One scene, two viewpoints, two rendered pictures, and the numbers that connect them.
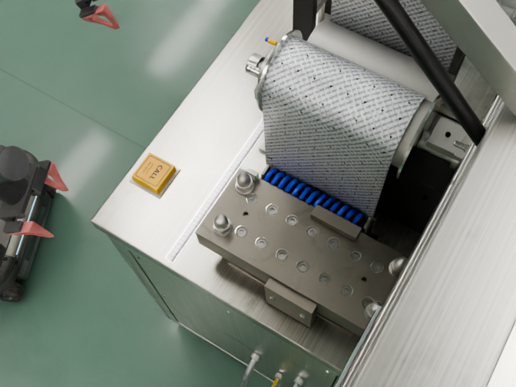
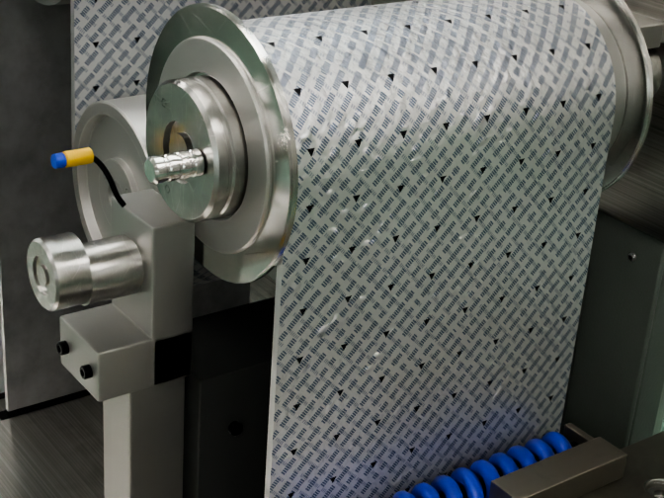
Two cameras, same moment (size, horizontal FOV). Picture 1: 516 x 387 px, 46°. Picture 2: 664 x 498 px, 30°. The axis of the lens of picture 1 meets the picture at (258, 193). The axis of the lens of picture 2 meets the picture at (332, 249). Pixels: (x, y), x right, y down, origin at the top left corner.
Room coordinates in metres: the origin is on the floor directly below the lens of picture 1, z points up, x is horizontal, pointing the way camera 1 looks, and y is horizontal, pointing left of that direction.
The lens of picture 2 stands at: (0.39, 0.51, 1.48)
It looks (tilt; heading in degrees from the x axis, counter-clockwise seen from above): 25 degrees down; 286
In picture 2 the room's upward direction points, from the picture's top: 4 degrees clockwise
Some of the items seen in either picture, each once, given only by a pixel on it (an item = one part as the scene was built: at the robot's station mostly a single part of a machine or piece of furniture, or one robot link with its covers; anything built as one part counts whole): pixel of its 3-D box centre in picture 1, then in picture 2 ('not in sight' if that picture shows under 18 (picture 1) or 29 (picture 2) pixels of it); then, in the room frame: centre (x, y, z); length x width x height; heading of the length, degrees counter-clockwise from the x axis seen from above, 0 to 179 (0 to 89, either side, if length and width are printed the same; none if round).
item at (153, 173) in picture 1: (153, 173); not in sight; (0.63, 0.22, 0.91); 0.07 x 0.07 x 0.02; 53
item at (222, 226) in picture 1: (221, 223); not in sight; (0.44, 0.07, 1.05); 0.04 x 0.04 x 0.04
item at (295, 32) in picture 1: (279, 71); (215, 145); (0.62, -0.06, 1.25); 0.15 x 0.01 x 0.15; 143
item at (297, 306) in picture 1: (289, 304); not in sight; (0.30, -0.04, 0.97); 0.10 x 0.03 x 0.11; 53
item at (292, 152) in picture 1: (320, 167); (437, 365); (0.50, -0.12, 1.11); 0.23 x 0.01 x 0.18; 53
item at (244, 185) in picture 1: (243, 180); not in sight; (0.52, 0.02, 1.05); 0.04 x 0.04 x 0.04
